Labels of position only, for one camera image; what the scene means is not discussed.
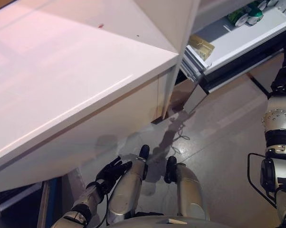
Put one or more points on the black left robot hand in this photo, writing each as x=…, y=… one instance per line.
x=109, y=174

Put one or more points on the white fridge drawer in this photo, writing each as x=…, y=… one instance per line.
x=240, y=42

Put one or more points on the tea bottle with white cap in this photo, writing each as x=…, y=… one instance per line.
x=202, y=47

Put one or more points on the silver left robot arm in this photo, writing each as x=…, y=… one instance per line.
x=86, y=204

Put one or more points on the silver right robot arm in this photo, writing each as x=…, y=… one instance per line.
x=276, y=118

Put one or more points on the silver left robot leg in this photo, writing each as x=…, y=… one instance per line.
x=126, y=190

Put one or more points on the silver robot leg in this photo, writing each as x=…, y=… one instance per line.
x=190, y=190
x=126, y=190

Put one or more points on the green white toy car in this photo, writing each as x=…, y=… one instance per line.
x=238, y=16

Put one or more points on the silver right robot leg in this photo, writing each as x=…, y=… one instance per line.
x=190, y=190

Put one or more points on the dark low shelf unit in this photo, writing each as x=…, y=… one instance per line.
x=19, y=209

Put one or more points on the white counter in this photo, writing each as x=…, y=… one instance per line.
x=62, y=83

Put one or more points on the tall white cabinet panel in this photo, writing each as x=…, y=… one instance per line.
x=178, y=23

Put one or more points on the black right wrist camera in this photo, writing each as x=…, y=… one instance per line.
x=279, y=82

